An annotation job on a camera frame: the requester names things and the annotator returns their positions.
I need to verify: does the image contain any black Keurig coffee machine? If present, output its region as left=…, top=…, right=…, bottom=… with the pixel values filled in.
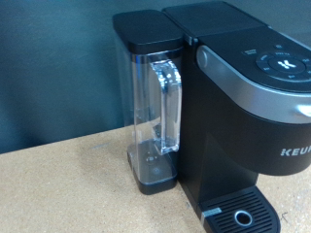
left=161, top=0, right=311, bottom=233

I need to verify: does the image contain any clear water reservoir black lid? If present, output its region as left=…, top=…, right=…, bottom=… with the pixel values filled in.
left=112, top=9, right=185, bottom=196

